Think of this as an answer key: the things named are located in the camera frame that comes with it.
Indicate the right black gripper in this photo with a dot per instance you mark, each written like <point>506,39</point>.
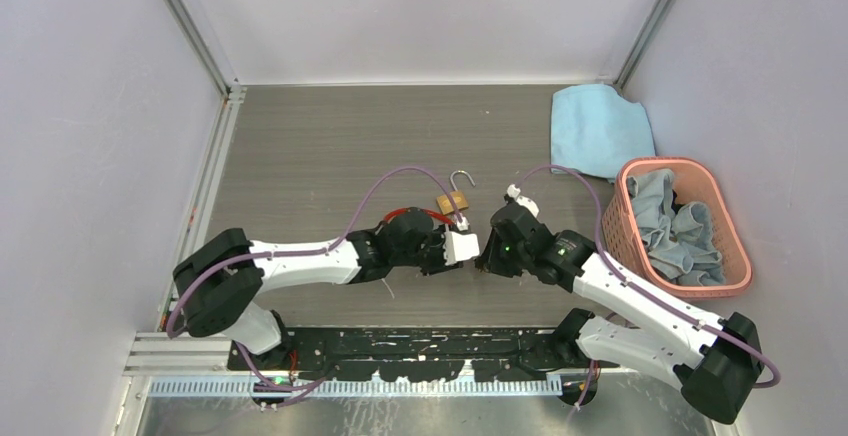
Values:
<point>489,261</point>

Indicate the brass padlock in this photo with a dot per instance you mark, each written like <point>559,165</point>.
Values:
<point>455,196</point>

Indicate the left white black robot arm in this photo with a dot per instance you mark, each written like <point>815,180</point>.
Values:
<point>218,283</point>

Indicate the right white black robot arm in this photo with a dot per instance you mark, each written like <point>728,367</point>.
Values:
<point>712,361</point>

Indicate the light blue cloth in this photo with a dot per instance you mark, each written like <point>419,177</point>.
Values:
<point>596,131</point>

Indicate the pink plastic basket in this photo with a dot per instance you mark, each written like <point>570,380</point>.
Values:
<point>693,183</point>

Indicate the grey-blue cloth in basket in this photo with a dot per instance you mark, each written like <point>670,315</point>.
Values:
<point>677,238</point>

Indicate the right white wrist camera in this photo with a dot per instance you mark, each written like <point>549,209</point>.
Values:
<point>514,195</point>

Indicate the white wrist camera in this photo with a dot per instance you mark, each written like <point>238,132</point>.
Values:
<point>460,244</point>
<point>514,195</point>

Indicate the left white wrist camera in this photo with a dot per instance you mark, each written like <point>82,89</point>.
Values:
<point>460,244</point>

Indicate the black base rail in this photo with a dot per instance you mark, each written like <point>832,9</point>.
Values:
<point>418,354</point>

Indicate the white slotted cable duct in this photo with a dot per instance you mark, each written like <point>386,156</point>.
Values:
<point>464,386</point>

